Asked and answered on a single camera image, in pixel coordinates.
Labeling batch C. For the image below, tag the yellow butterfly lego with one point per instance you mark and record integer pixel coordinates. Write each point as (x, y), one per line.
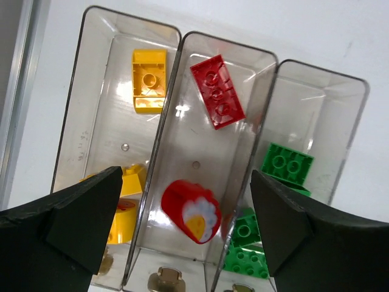
(124, 222)

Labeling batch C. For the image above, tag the aluminium frame rail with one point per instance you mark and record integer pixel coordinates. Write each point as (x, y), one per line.
(28, 43)

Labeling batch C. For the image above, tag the green small lego brick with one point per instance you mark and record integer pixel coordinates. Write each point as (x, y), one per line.
(246, 231)

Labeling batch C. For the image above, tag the clear container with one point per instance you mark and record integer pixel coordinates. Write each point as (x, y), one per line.
(290, 105)
(188, 147)
(100, 126)

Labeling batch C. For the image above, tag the clear container right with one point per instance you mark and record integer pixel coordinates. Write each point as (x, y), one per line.
(290, 105)

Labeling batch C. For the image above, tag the yellow red lego stack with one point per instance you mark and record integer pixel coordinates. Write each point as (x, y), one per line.
(193, 209)

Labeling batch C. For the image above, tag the green lego piece separated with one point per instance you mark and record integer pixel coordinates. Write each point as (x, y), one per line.
(248, 260)

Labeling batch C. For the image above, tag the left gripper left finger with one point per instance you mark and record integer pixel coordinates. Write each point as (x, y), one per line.
(57, 242)

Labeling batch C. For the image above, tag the clear container middle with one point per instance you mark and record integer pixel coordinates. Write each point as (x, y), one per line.
(188, 147)

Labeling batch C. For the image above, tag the clear container left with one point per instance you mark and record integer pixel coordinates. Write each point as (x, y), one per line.
(100, 126)

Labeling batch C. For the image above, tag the green yellow striped lego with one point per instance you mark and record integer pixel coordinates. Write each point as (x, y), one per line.
(149, 77)

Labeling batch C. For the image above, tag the green printed lego brick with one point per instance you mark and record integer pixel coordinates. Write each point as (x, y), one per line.
(286, 164)

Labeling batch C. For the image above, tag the yellow lego brick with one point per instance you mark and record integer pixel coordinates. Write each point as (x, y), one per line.
(133, 180)

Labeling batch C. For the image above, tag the green rounded lego brick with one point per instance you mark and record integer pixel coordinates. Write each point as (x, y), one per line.
(297, 188)

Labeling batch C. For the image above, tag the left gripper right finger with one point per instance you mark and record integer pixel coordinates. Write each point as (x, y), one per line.
(311, 246)

